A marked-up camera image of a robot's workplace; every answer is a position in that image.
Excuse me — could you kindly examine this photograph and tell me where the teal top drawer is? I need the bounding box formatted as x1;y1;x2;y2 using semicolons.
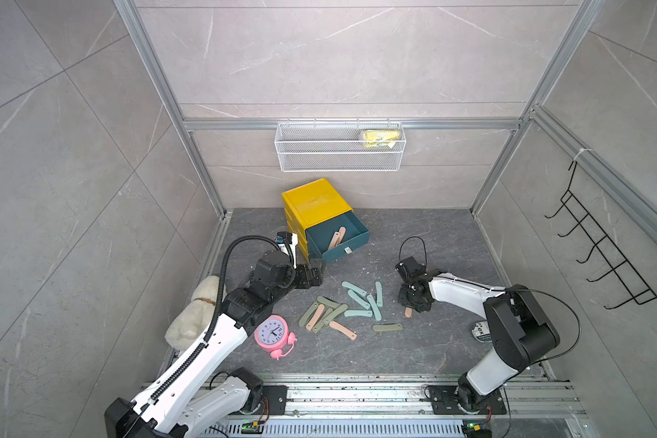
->
306;211;370;263

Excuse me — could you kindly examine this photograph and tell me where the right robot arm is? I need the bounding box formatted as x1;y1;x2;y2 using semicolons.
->
395;254;561;414

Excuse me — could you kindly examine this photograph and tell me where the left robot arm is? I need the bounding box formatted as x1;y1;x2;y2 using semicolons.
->
104;232;323;437

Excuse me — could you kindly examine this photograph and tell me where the yellow drawer cabinet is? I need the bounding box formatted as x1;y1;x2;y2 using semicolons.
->
282;178;352;259

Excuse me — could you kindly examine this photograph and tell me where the mint knife vertical right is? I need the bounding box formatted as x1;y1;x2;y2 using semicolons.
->
375;281;383;308

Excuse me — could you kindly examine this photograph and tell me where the olive knife lower right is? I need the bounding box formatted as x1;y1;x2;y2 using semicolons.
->
372;323;403;333

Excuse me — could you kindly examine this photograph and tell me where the olive knife top left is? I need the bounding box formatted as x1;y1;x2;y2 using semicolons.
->
316;296;341;308

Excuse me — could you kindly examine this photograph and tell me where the olive knife far left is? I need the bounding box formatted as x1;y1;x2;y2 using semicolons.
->
299;302;319;327

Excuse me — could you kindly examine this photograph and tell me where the pink alarm clock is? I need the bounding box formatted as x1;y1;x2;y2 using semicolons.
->
254;315;297;361

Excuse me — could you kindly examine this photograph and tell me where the mint knife top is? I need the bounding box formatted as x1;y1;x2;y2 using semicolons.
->
341;281;369;297

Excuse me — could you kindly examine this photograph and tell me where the olive knife under diagonal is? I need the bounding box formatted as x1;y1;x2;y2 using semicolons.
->
312;308;332;333

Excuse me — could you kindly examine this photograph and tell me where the mint knife horizontal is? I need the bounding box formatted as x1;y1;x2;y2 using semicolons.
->
343;310;373;318

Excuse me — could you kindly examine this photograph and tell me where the olive knife long diagonal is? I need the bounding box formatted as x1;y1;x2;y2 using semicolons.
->
322;303;348;325

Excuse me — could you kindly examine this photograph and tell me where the white plush dog toy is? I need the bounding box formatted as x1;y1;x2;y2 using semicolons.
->
164;276;219;351

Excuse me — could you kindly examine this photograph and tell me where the yellow sponge in basket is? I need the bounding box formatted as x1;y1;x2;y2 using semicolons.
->
359;130;402;149

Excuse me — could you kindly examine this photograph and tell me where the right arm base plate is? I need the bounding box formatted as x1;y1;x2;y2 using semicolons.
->
424;383;507;415

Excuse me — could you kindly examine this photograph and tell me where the white wire wall basket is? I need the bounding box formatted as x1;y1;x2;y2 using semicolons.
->
274;122;406;173

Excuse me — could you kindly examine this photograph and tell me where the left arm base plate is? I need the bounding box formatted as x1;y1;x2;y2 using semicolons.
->
231;384;288;417

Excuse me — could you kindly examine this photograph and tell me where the black wire hook rack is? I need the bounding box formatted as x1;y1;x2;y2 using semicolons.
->
544;161;657;310

